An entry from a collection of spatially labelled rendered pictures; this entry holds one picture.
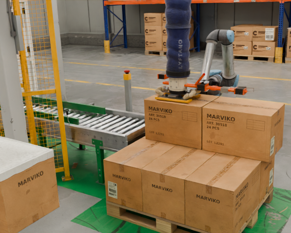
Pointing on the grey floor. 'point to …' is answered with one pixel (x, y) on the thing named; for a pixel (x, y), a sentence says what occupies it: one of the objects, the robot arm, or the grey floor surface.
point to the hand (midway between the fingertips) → (205, 87)
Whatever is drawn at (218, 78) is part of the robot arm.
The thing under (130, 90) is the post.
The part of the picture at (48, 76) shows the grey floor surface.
